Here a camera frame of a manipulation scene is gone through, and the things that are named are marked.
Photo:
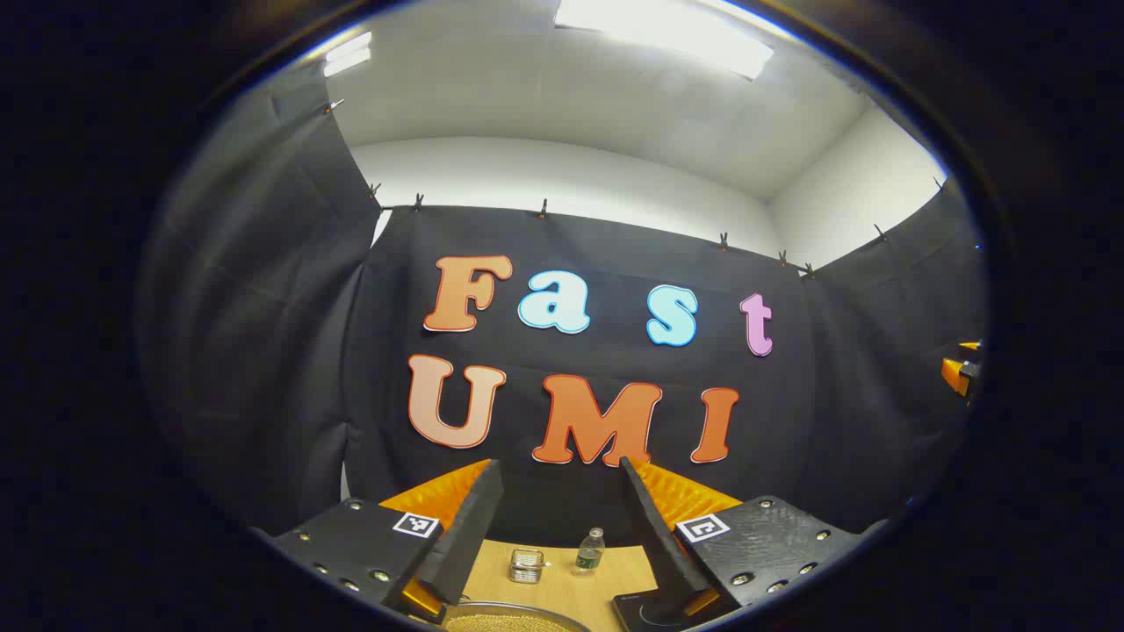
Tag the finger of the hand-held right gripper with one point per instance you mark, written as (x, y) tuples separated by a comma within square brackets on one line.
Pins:
[(970, 346), (955, 376)]

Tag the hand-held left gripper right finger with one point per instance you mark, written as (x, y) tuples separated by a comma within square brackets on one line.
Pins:
[(654, 535)]

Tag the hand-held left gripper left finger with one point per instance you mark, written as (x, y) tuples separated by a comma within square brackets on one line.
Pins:
[(470, 535)]

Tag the pile of yellow soybeans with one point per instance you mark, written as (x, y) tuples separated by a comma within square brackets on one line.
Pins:
[(505, 624)]

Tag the clear plastic water bottle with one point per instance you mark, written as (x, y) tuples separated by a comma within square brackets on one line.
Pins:
[(590, 553)]

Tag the row of cloth clips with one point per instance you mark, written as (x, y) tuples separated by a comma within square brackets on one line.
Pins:
[(543, 209)]

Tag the large ceiling light panel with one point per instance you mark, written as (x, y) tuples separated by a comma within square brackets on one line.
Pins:
[(667, 31)]

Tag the small ceiling light panel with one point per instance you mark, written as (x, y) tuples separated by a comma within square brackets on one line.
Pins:
[(349, 54)]

